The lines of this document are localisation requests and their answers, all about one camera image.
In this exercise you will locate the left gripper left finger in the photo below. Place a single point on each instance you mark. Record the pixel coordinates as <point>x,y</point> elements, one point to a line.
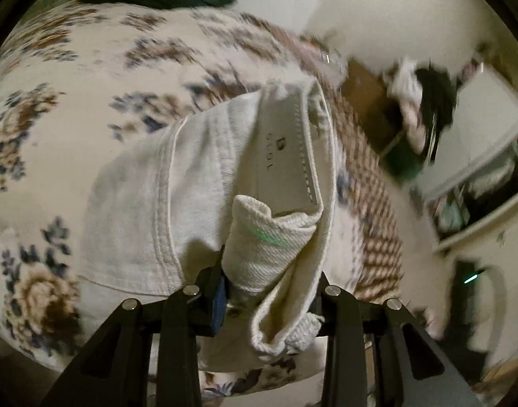
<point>112,369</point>

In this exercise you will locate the white pants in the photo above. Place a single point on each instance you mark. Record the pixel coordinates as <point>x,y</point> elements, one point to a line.
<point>248,185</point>

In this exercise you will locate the cardboard box by nightstand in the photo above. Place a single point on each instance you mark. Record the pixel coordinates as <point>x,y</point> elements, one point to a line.
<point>378,115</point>

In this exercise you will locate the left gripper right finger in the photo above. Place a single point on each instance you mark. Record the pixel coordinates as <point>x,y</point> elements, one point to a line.
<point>409,367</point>

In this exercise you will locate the floral bed quilt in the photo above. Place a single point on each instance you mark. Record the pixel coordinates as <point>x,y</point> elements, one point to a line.
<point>78,85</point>

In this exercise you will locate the white wardrobe shelf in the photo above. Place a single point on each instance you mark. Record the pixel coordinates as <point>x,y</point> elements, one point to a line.
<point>474,179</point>

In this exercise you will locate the chair with clothes pile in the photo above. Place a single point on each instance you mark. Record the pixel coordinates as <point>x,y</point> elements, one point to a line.
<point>424,99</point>

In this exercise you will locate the brown checkered blanket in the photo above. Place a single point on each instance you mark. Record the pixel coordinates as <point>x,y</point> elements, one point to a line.
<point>368,196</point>

